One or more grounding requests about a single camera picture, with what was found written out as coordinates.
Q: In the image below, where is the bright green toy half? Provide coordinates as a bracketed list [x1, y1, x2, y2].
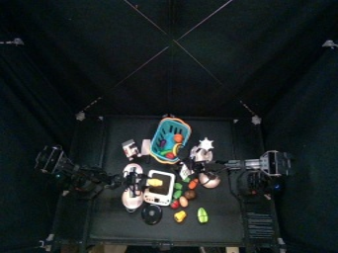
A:
[196, 207, 209, 224]

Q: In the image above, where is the yellow toy banana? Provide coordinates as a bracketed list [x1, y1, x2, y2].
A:
[169, 143, 181, 158]

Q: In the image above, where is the white star-shaped toy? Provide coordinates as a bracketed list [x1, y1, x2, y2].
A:
[197, 136, 215, 151]

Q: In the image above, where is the pink toy bowl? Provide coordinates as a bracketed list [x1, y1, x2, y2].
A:
[197, 171, 221, 190]

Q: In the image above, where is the yellow toy pepper piece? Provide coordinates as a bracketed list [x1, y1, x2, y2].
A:
[172, 211, 187, 223]

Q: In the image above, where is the thin diagonal cord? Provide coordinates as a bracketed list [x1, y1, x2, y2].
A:
[121, 0, 258, 119]
[80, 0, 233, 114]

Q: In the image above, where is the white toy scale black screen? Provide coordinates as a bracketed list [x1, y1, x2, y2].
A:
[143, 169, 176, 208]

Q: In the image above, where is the teal basket with orange rim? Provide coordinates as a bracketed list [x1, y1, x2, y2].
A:
[149, 117, 192, 165]

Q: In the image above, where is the yellow toy corn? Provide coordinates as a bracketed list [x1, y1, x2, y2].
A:
[147, 178, 164, 188]

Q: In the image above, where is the white brown toy box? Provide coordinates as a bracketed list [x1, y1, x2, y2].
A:
[120, 138, 141, 161]

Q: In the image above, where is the black round lid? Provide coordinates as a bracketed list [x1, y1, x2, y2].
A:
[140, 204, 164, 226]

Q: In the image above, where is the small white round plate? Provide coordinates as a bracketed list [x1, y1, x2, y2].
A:
[123, 162, 144, 177]

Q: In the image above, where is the pale pink toy dish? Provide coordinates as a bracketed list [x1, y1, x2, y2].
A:
[191, 146, 215, 164]

